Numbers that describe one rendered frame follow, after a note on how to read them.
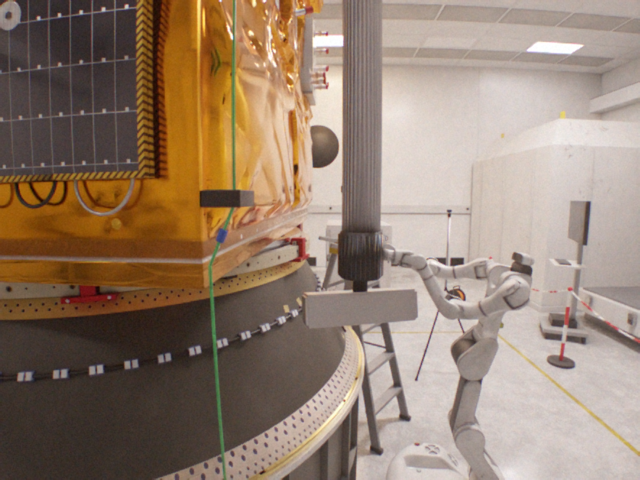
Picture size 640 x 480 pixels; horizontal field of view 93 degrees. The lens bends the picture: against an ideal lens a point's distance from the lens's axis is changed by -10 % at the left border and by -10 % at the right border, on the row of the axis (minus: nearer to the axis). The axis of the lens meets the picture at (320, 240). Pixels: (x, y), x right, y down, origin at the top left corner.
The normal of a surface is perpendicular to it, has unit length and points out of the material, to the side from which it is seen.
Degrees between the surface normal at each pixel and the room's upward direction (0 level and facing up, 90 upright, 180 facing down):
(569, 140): 55
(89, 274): 90
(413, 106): 90
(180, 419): 62
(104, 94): 90
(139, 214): 98
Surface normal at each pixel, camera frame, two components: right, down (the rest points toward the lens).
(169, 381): 0.49, -0.37
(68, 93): -0.06, 0.12
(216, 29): 0.68, 0.01
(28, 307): 0.19, -0.36
